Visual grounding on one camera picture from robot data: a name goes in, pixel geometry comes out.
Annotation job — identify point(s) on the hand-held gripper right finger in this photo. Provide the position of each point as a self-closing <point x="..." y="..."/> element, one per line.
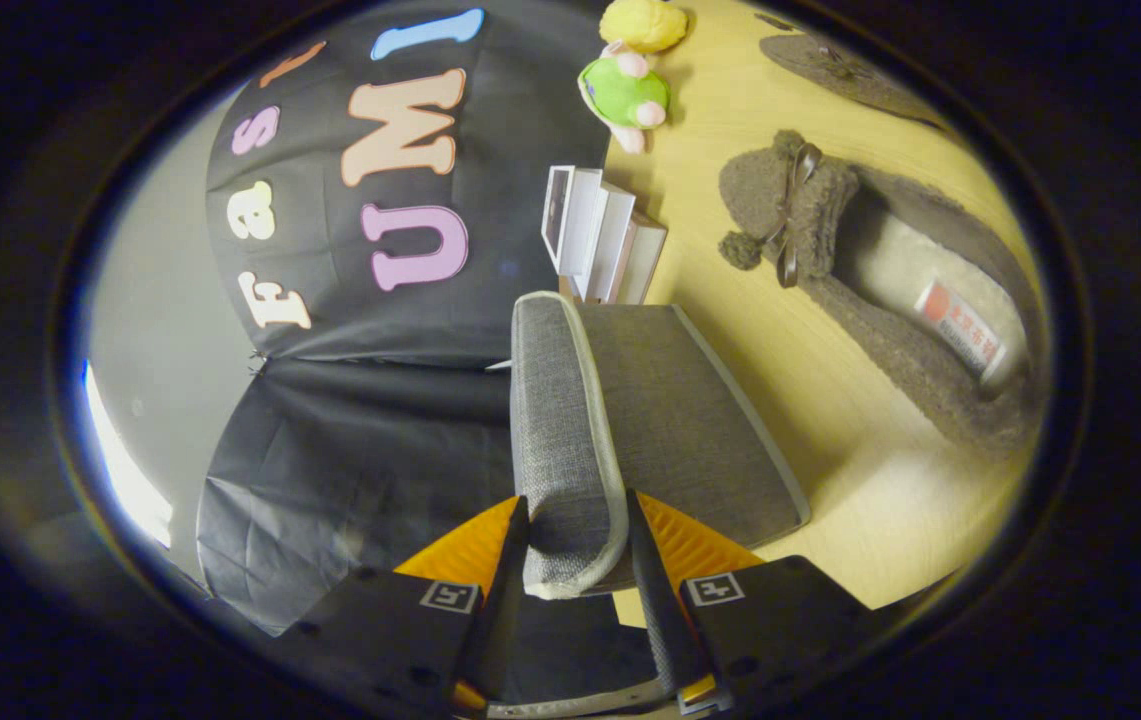
<point x="658" y="600"/>

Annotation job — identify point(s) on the brown fuzzy slipper shoe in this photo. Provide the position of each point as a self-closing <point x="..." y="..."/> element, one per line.
<point x="850" y="75"/>
<point x="830" y="300"/>

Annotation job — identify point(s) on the black backdrop cloth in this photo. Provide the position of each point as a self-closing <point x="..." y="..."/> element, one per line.
<point x="350" y="440"/>

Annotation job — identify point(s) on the pinkish brown book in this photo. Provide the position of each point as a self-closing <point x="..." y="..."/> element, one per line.
<point x="645" y="265"/>

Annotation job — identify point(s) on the green and pink plush toy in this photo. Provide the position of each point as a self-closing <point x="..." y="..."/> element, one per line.
<point x="620" y="95"/>

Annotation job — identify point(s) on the plain white book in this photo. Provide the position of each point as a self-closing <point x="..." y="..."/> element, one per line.
<point x="600" y="240"/>

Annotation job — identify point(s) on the yellow fluffy plush ball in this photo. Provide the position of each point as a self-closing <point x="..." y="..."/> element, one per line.
<point x="645" y="25"/>

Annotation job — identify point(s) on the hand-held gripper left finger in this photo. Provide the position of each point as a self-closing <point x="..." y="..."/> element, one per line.
<point x="502" y="600"/>

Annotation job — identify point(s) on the grey fabric storage box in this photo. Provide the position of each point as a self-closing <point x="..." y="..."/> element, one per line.
<point x="570" y="430"/>

